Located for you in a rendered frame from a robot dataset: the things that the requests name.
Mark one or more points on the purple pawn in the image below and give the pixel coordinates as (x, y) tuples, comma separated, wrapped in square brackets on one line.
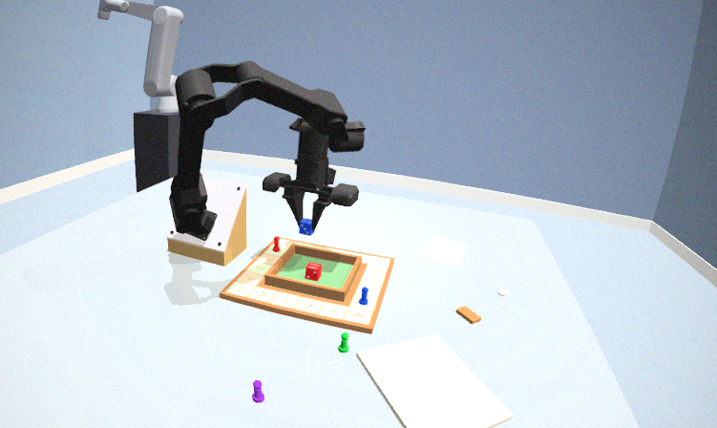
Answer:
[(258, 395)]

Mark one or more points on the red die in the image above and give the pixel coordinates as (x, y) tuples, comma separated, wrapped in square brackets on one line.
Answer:
[(313, 272)]

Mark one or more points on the blue pawn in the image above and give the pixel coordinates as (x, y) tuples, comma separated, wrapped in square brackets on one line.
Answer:
[(363, 300)]

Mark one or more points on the green pawn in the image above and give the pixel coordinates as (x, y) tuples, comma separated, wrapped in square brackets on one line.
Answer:
[(343, 347)]

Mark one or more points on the white flat sheet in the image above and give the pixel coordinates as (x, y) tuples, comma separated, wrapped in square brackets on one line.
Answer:
[(427, 386)]

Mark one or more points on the blue die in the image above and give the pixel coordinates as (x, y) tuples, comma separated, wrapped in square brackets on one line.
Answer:
[(305, 227)]

